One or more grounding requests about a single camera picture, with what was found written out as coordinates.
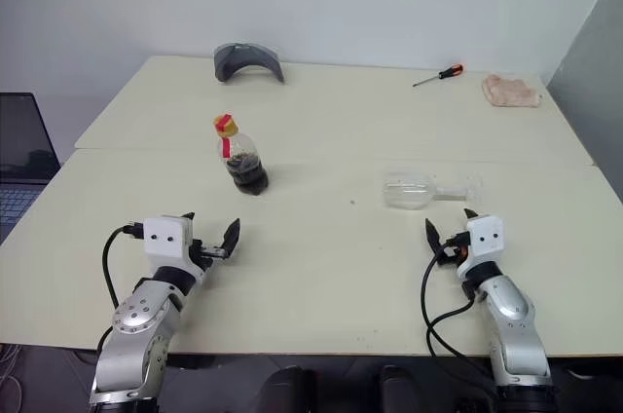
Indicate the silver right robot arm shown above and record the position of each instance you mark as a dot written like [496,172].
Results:
[516,330]

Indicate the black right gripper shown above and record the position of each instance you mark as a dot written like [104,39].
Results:
[455,257]

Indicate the crumpled pink cloth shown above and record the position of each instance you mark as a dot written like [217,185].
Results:
[508,90]

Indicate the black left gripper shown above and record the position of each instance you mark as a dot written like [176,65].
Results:
[204,257]

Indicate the dark laptop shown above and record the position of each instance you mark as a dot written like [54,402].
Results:
[24,140]

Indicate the grey curved visor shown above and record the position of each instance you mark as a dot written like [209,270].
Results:
[226,62]

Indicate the soy sauce bottle yellow cap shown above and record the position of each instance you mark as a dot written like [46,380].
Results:
[245,169]

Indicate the grey partition panel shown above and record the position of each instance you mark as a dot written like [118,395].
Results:
[594,91]

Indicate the dark rounded shape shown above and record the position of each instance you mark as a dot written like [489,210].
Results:
[289,391]
[406,391]

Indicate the clear wine glass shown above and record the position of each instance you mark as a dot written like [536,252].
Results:
[406,191]

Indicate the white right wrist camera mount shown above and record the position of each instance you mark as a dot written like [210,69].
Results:
[484,237]

